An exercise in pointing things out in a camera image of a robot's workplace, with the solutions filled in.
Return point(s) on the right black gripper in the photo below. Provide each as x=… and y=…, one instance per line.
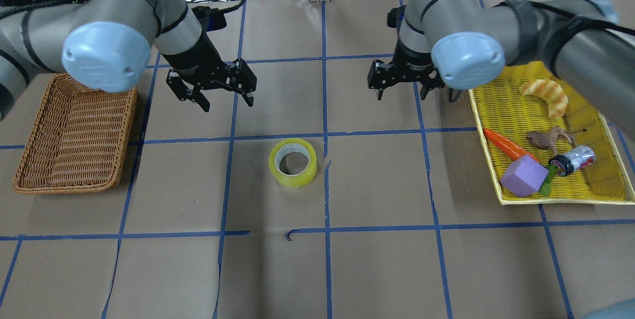
x=412, y=59

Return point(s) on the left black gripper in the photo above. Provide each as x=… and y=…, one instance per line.
x=194, y=60

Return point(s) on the yellow tape roll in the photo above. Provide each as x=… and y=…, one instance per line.
x=286, y=147

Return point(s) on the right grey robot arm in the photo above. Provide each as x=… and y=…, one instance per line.
x=457, y=43

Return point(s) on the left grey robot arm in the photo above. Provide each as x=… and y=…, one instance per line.
x=105, y=45

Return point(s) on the toy carrot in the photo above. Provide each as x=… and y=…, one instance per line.
x=508, y=147

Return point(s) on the purple foam cube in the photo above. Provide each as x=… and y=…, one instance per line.
x=524, y=176

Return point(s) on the toy croissant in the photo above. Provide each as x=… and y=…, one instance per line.
x=550, y=92

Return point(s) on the brown toy lion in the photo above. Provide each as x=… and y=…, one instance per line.
x=547, y=140

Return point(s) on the brown wicker basket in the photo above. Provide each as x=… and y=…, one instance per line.
x=78, y=141

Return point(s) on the small silver can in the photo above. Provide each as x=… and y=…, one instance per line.
x=569, y=162

